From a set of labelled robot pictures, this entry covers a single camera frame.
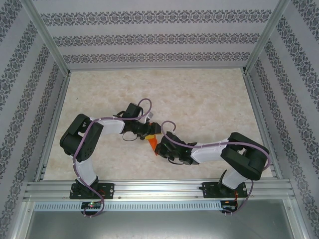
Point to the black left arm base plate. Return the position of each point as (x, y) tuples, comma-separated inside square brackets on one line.
[(109, 190)]

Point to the orange cloth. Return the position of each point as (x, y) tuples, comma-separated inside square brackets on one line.
[(153, 144)]

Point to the aluminium mounting rail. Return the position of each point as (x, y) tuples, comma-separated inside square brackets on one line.
[(159, 189)]

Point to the grey metal shelf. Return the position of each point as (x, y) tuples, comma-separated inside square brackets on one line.
[(159, 226)]

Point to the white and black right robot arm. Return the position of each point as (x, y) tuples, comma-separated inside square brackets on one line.
[(207, 154)]

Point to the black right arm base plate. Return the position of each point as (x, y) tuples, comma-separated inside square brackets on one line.
[(209, 190)]

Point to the aluminium table edge rail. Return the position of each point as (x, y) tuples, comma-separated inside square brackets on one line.
[(55, 122), (262, 122)]

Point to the small circuit board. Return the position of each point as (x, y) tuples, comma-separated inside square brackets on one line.
[(92, 204), (229, 207)]

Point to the aluminium frame post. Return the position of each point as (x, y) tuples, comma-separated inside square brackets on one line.
[(268, 35), (45, 35)]

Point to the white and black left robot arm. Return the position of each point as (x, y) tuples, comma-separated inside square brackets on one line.
[(109, 127)]

